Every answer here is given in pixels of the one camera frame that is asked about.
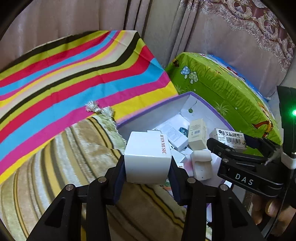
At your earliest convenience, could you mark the small white pink medicine box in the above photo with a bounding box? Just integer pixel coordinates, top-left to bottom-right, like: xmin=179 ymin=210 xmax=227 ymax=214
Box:
xmin=209 ymin=128 xmax=247 ymax=152

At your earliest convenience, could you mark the white cushion tassel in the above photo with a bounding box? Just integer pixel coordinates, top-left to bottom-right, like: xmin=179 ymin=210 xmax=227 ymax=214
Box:
xmin=85 ymin=101 xmax=114 ymax=120

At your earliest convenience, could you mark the cream barcode box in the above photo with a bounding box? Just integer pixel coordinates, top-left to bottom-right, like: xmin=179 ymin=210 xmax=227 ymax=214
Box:
xmin=188 ymin=118 xmax=207 ymax=151

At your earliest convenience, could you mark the striped colourful cloth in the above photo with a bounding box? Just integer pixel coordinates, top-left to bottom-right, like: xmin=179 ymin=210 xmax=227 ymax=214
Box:
xmin=1 ymin=30 xmax=177 ymax=181

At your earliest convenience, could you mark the right hand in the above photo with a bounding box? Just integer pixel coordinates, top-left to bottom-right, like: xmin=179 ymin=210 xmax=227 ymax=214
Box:
xmin=251 ymin=194 xmax=295 ymax=236

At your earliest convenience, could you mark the purple white storage box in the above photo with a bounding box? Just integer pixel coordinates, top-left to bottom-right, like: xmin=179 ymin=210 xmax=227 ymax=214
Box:
xmin=118 ymin=92 xmax=233 ymax=187

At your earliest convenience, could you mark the striped velvet cushion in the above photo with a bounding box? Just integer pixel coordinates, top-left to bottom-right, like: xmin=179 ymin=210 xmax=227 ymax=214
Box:
xmin=1 ymin=114 xmax=186 ymax=240

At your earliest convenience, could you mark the black tracker with green light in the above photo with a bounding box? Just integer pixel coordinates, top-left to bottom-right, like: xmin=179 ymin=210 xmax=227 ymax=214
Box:
xmin=277 ymin=86 xmax=295 ymax=170

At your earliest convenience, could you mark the beige curtain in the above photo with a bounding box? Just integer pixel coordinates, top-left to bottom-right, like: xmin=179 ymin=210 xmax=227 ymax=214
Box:
xmin=1 ymin=1 xmax=295 ymax=97

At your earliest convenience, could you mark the white open box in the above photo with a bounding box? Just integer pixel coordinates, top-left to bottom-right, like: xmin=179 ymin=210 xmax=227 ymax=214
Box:
xmin=124 ymin=131 xmax=171 ymax=185

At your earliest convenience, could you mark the light blue slim box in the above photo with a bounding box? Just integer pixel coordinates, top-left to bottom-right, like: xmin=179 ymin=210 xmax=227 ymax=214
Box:
xmin=159 ymin=125 xmax=188 ymax=152

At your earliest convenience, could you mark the green mushroom print cover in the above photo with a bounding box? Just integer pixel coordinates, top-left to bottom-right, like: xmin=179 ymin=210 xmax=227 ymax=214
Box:
xmin=165 ymin=52 xmax=282 ymax=144

